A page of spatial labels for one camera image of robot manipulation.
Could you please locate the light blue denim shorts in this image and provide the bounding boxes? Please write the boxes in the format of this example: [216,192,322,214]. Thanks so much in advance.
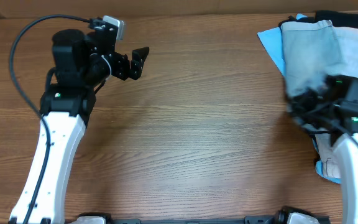
[281,20,358,100]

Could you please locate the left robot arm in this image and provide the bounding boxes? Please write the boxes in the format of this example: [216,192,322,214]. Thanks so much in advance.
[9,29,150,223]

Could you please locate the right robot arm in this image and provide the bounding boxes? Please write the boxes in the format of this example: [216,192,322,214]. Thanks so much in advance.
[287,75,358,223]

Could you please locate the beige pink shorts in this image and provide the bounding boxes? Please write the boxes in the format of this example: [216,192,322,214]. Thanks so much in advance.
[303,29,358,180]

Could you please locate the light blue shirt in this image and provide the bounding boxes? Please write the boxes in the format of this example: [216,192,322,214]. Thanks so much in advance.
[257,27,341,184]

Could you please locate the black garment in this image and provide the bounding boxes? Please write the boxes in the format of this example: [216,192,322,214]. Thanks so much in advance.
[278,10,358,29]

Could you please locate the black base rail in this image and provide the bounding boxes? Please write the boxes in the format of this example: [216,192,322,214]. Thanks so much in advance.
[67,205,332,224]

